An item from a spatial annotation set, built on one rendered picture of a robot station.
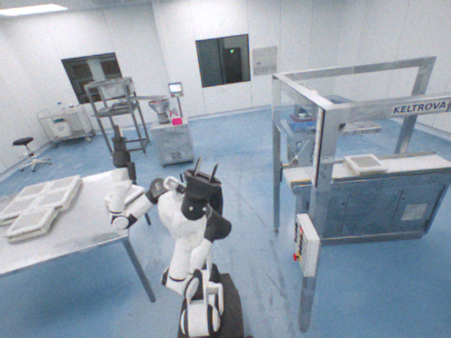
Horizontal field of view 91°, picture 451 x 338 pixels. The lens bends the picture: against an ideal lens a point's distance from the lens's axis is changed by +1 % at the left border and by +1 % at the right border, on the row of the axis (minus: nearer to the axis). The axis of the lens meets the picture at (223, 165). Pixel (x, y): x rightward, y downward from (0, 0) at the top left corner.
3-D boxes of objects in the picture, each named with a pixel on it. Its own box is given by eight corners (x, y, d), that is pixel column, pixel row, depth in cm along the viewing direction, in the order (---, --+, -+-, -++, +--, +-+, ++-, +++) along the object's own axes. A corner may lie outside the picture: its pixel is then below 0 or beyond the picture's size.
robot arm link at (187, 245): (183, 216, 76) (175, 252, 78) (208, 219, 79) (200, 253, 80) (181, 209, 83) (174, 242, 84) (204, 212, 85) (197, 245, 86)
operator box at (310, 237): (304, 277, 109) (307, 240, 96) (294, 249, 124) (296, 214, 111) (316, 276, 109) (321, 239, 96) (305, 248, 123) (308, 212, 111)
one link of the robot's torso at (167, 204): (199, 210, 151) (189, 165, 134) (236, 233, 129) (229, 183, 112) (162, 237, 134) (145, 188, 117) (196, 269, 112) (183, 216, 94)
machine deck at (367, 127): (291, 142, 156) (291, 136, 154) (279, 124, 189) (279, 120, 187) (382, 132, 152) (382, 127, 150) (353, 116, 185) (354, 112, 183)
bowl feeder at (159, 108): (152, 126, 381) (146, 105, 363) (155, 120, 412) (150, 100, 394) (180, 122, 384) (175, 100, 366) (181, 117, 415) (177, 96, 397)
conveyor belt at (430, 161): (289, 189, 182) (289, 184, 179) (282, 173, 204) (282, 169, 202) (462, 174, 174) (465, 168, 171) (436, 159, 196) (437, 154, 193)
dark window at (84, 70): (79, 104, 595) (60, 59, 542) (80, 104, 596) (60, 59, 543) (129, 97, 603) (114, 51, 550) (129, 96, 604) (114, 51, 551)
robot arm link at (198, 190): (217, 191, 67) (206, 220, 72) (224, 178, 75) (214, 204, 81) (179, 176, 68) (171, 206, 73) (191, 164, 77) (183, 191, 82)
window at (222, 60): (202, 88, 617) (195, 40, 561) (202, 88, 618) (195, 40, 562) (250, 80, 625) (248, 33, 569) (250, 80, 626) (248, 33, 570)
